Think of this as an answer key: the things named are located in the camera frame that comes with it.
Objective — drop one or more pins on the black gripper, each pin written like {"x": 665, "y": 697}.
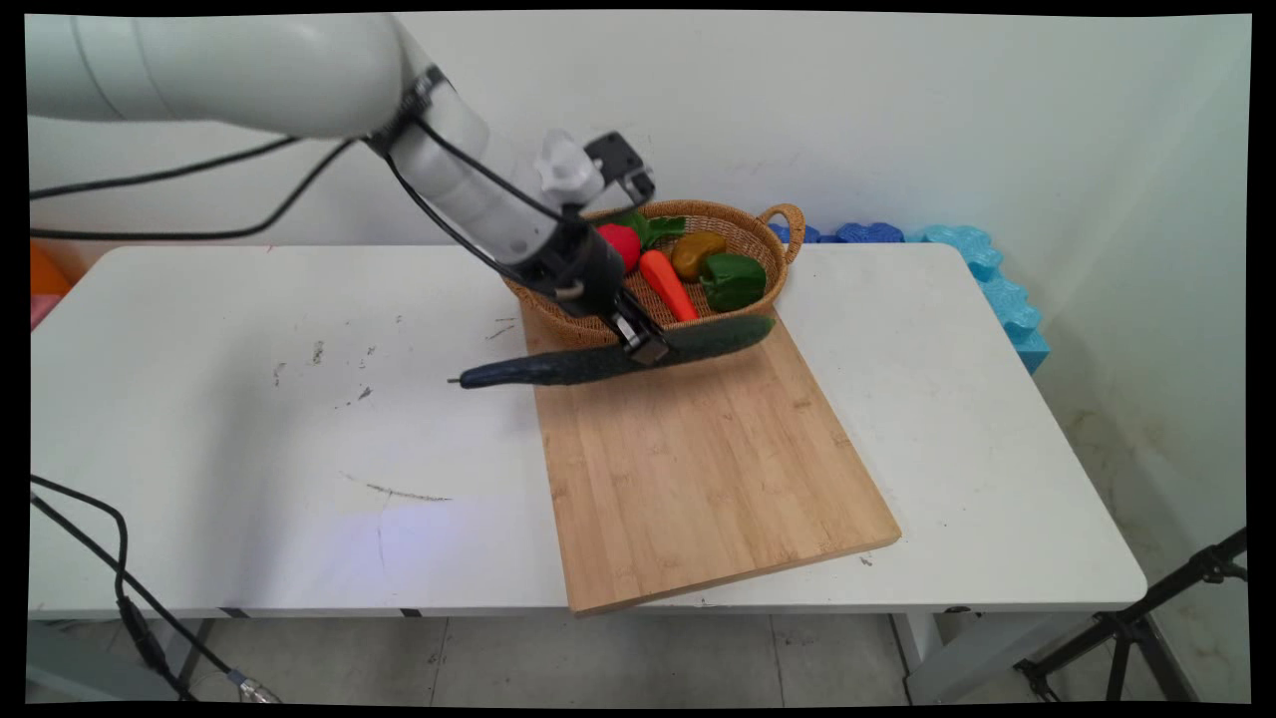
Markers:
{"x": 583, "y": 269}

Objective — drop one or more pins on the dark green toy cucumber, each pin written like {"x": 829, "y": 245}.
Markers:
{"x": 558, "y": 367}

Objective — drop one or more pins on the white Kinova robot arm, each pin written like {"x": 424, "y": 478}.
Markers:
{"x": 249, "y": 75}

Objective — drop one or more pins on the orange toy carrot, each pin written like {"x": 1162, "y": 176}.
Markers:
{"x": 666, "y": 284}

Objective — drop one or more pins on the red toy tomato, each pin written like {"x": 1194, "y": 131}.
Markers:
{"x": 624, "y": 244}

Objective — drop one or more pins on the brown potato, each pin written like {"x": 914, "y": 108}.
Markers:
{"x": 698, "y": 252}

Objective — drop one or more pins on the green toy leaf lettuce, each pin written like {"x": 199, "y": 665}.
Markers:
{"x": 658, "y": 227}

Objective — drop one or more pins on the green toy bell pepper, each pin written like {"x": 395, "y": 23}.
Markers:
{"x": 736, "y": 281}

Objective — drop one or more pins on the woven wicker basket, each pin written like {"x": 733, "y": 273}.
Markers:
{"x": 748, "y": 239}

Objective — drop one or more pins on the wooden cutting board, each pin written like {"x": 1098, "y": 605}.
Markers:
{"x": 698, "y": 469}

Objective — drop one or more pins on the dark blue foam piece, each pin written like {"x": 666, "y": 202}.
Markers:
{"x": 857, "y": 233}

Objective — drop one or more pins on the light blue foam piece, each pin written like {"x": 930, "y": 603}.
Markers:
{"x": 1007, "y": 299}

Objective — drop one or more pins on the white table leg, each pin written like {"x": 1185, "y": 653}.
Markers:
{"x": 189, "y": 648}
{"x": 917, "y": 648}

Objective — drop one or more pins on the black tripod stand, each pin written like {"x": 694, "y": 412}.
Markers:
{"x": 1126, "y": 628}

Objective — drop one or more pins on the orange object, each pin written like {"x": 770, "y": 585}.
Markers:
{"x": 48, "y": 271}

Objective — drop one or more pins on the pink object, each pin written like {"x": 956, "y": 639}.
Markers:
{"x": 42, "y": 309}

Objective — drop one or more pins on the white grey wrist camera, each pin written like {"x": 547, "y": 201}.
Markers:
{"x": 598, "y": 170}

